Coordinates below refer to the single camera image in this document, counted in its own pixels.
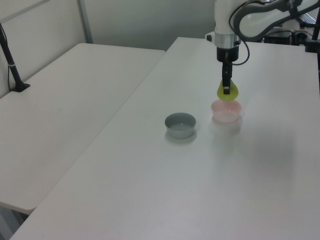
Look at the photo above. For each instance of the grey plastic bowl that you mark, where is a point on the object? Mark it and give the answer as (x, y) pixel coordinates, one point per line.
(180, 126)

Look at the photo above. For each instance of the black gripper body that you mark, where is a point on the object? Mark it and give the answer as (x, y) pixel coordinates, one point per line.
(221, 53)

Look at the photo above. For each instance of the black clamped pole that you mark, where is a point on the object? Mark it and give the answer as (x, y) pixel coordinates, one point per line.
(312, 42)

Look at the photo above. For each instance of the black computer keyboard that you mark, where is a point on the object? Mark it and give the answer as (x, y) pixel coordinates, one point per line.
(308, 18)

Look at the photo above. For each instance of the black flat electronics box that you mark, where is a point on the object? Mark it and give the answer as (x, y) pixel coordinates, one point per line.
(278, 37)

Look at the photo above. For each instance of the small black camera device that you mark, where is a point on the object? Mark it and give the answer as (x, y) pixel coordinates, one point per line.
(300, 35)

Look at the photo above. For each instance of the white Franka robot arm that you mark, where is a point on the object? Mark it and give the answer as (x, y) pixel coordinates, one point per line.
(223, 20)

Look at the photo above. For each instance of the green pear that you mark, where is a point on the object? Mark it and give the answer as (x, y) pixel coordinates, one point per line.
(232, 93)

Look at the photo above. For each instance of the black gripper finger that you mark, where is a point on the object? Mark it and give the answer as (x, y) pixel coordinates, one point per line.
(225, 82)
(230, 71)

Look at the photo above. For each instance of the pink plastic bowl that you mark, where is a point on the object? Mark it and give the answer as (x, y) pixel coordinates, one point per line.
(226, 112)

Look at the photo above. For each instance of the black camera stand with base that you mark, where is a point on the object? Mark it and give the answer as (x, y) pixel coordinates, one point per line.
(11, 67)

